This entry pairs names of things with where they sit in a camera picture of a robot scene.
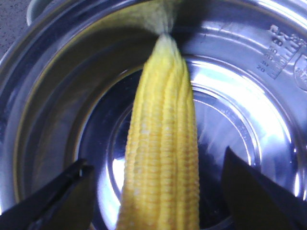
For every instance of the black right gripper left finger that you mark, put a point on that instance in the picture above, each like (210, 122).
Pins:
(66, 203)

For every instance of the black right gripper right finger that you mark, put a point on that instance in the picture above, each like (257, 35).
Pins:
(257, 203)

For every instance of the yellow corn cob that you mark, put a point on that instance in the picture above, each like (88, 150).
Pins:
(161, 189)

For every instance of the pale green electric pot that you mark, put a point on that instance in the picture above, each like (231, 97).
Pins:
(67, 88)

